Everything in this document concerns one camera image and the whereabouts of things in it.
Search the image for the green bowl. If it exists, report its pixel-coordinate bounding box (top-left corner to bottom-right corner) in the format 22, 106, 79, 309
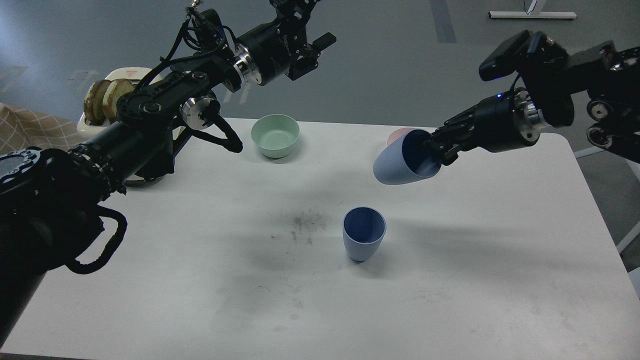
250, 114, 300, 159

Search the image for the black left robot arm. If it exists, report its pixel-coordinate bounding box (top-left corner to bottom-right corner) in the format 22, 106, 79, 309
1, 0, 336, 343

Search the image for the toast slice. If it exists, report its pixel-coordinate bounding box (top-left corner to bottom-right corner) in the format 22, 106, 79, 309
83, 79, 112, 126
102, 79, 135, 121

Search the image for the cream toaster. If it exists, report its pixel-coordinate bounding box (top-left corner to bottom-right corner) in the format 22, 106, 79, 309
77, 66, 182, 189

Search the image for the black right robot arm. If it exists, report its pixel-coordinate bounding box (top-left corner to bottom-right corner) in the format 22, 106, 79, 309
418, 30, 640, 166

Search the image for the pink bowl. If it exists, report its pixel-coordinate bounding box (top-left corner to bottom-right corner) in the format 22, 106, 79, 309
386, 127, 416, 147

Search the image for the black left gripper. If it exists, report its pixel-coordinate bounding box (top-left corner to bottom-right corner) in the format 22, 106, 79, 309
235, 0, 338, 86

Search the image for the beige checkered cloth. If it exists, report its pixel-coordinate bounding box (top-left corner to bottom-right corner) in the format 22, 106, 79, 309
0, 103, 82, 155

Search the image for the blue cup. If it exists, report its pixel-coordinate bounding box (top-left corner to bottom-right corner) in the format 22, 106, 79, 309
372, 129, 442, 185
342, 206, 387, 263

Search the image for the left toast slice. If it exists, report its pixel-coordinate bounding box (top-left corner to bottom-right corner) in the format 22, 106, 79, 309
83, 79, 112, 126

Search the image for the right toast slice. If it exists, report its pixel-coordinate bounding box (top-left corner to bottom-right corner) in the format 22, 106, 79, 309
102, 79, 135, 121

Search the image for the white stand base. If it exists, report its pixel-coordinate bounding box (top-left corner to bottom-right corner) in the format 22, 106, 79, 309
487, 0, 578, 21

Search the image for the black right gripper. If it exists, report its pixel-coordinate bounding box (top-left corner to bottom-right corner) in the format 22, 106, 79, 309
423, 95, 543, 166

